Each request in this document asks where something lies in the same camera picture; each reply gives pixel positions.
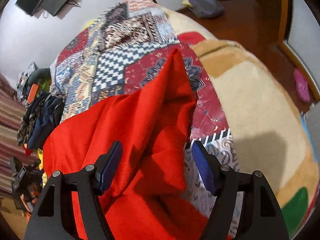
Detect green patterned storage box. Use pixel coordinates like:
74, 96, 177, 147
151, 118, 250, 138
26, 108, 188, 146
36, 77, 52, 95

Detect navy folded garment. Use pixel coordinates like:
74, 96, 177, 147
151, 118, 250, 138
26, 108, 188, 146
27, 95, 65, 151

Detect red zip jacket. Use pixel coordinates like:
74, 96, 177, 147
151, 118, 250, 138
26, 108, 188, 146
43, 50, 207, 239

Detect patchwork patterned bedspread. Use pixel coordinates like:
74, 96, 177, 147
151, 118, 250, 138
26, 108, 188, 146
50, 0, 238, 220

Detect pink slipper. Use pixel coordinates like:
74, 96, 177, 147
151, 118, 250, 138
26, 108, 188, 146
293, 68, 310, 103

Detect grey backpack on floor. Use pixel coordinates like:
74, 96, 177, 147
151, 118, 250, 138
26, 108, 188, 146
188, 0, 225, 18

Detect clutter pile of papers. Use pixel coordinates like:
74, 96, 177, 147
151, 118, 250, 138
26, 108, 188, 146
16, 62, 37, 106

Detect white wardrobe sliding door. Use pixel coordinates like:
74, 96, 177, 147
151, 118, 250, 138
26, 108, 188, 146
287, 0, 320, 92

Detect yellow printed cloth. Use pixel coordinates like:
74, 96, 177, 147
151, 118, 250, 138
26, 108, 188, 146
37, 149, 48, 188

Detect orange box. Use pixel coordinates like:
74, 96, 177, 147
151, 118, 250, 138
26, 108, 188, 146
27, 83, 39, 105

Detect striped red curtain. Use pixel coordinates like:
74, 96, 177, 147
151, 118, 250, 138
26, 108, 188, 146
0, 75, 37, 198

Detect patterned folded garment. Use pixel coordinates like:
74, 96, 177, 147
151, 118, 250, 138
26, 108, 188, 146
17, 91, 50, 146

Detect grey folded cloth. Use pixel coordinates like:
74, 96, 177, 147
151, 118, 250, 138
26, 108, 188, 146
27, 68, 50, 86

